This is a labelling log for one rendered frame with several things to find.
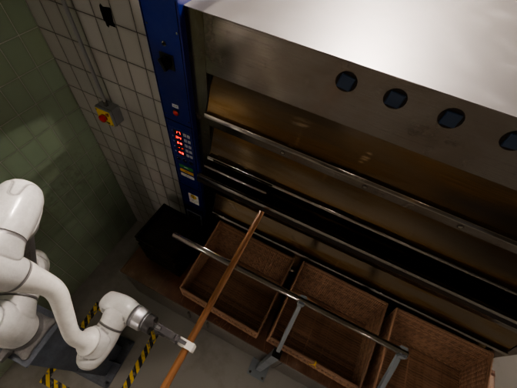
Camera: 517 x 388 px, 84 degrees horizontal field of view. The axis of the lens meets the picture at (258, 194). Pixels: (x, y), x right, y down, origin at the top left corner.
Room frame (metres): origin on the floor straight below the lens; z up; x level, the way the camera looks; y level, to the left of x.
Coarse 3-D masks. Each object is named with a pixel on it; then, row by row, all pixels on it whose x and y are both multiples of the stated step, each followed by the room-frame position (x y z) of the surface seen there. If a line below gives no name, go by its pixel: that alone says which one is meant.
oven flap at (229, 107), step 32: (224, 96) 0.95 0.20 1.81; (256, 96) 0.92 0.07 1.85; (256, 128) 0.87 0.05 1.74; (288, 128) 0.85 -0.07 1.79; (320, 128) 0.83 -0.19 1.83; (320, 160) 0.76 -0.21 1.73; (352, 160) 0.76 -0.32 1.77; (384, 160) 0.74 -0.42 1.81; (416, 160) 0.73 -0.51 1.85; (416, 192) 0.67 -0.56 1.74; (448, 192) 0.66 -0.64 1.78; (480, 192) 0.65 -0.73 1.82; (512, 192) 0.64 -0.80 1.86; (480, 224) 0.59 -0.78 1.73; (512, 224) 0.58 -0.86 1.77
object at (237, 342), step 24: (144, 264) 0.64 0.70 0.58; (192, 264) 0.70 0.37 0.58; (216, 264) 0.72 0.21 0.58; (144, 288) 0.53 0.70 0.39; (168, 288) 0.51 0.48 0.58; (288, 288) 0.64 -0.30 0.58; (192, 312) 0.39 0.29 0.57; (240, 336) 0.30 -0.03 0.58; (264, 336) 0.32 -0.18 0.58; (288, 360) 0.21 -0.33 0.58; (432, 360) 0.34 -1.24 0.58; (312, 384) 0.12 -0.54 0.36; (336, 384) 0.13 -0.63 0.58
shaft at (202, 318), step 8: (256, 216) 0.79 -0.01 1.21; (256, 224) 0.74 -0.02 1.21; (248, 232) 0.68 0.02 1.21; (248, 240) 0.64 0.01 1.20; (240, 248) 0.59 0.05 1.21; (232, 264) 0.50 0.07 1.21; (224, 280) 0.42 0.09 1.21; (216, 288) 0.38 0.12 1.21; (216, 296) 0.34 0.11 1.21; (208, 304) 0.31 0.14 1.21; (208, 312) 0.28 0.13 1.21; (200, 320) 0.24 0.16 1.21; (200, 328) 0.21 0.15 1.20; (192, 336) 0.17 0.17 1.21; (184, 352) 0.11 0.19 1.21; (176, 360) 0.08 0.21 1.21; (176, 368) 0.06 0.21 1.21; (168, 376) 0.02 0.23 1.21; (168, 384) 0.00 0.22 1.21
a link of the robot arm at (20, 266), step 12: (0, 240) 0.25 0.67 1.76; (12, 240) 0.27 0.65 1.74; (24, 240) 0.28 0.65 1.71; (0, 252) 0.23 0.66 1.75; (12, 252) 0.24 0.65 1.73; (24, 252) 0.26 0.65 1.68; (0, 264) 0.20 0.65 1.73; (12, 264) 0.21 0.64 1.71; (24, 264) 0.23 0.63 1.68; (0, 276) 0.17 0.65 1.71; (12, 276) 0.18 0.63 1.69; (24, 276) 0.20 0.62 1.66; (0, 288) 0.15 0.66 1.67; (12, 288) 0.16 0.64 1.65
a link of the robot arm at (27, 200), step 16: (0, 192) 0.38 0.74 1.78; (16, 192) 0.40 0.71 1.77; (32, 192) 0.42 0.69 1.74; (0, 208) 0.34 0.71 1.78; (16, 208) 0.35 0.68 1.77; (32, 208) 0.38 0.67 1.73; (0, 224) 0.29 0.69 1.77; (16, 224) 0.31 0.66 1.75; (32, 224) 0.34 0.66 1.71; (32, 240) 0.35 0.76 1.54; (32, 256) 0.33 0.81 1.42
